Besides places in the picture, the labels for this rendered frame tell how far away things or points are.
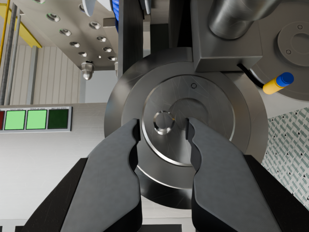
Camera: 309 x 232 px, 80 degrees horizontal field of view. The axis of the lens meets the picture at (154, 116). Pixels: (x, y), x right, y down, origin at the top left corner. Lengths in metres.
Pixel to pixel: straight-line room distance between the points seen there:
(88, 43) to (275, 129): 0.42
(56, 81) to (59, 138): 1.99
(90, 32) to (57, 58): 2.20
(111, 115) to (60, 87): 2.32
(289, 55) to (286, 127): 0.16
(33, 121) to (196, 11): 0.52
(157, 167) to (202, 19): 0.13
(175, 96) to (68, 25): 0.33
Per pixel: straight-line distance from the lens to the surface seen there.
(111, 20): 0.40
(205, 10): 0.18
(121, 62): 0.20
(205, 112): 0.16
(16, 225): 0.66
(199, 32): 0.17
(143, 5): 0.26
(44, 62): 2.67
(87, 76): 0.56
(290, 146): 0.36
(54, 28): 0.46
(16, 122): 0.63
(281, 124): 0.37
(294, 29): 0.25
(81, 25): 0.43
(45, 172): 0.59
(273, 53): 0.23
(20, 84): 2.67
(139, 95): 0.17
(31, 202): 0.61
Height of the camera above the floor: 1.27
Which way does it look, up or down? 10 degrees down
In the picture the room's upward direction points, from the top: 179 degrees clockwise
